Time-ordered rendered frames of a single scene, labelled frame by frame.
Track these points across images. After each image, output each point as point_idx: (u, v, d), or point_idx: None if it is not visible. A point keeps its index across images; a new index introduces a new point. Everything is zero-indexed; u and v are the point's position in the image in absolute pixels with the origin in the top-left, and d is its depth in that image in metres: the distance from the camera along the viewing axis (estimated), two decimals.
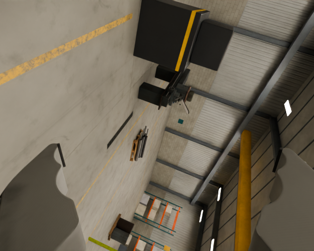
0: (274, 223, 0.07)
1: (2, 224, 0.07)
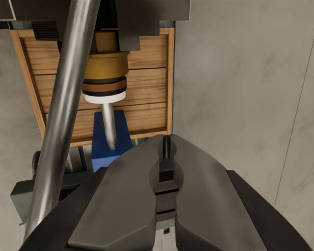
0: (190, 207, 0.08)
1: (101, 189, 0.08)
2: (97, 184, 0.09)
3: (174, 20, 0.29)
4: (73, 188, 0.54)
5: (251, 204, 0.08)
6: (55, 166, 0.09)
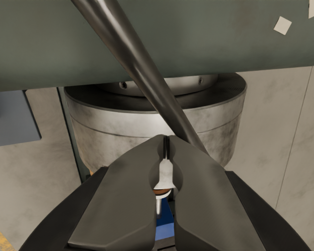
0: (189, 208, 0.08)
1: (101, 189, 0.08)
2: (97, 184, 0.09)
3: None
4: None
5: (250, 205, 0.08)
6: (174, 116, 0.11)
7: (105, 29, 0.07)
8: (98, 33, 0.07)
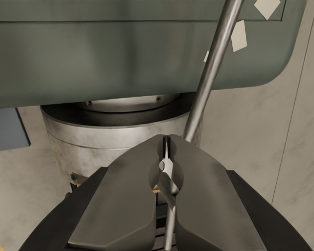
0: (190, 207, 0.08)
1: (101, 189, 0.08)
2: (97, 184, 0.09)
3: None
4: None
5: (251, 204, 0.08)
6: (209, 84, 0.17)
7: (233, 8, 0.13)
8: (227, 8, 0.14)
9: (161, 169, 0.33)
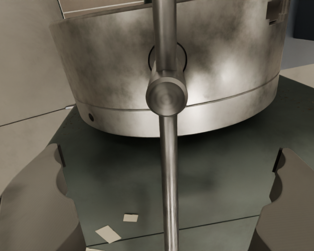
0: (274, 223, 0.07)
1: (2, 224, 0.07)
2: None
3: None
4: None
5: None
6: None
7: None
8: None
9: (153, 55, 0.17)
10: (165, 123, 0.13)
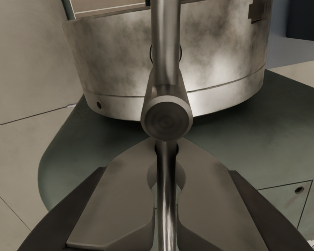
0: (191, 207, 0.08)
1: (99, 189, 0.08)
2: (95, 184, 0.09)
3: None
4: None
5: (253, 204, 0.08)
6: None
7: None
8: None
9: None
10: (163, 145, 0.11)
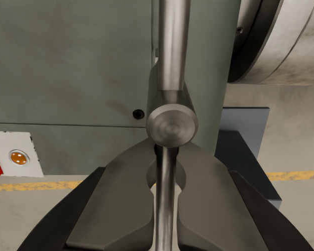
0: (192, 207, 0.08)
1: (98, 189, 0.08)
2: (94, 184, 0.09)
3: None
4: None
5: (254, 204, 0.08)
6: None
7: None
8: None
9: None
10: (164, 148, 0.11)
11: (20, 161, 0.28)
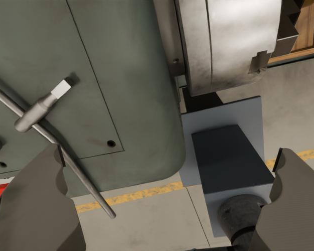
0: (274, 223, 0.07)
1: (2, 224, 0.07)
2: None
3: None
4: None
5: None
6: (89, 191, 0.37)
7: (105, 212, 0.39)
8: (106, 212, 0.39)
9: None
10: (40, 131, 0.31)
11: None
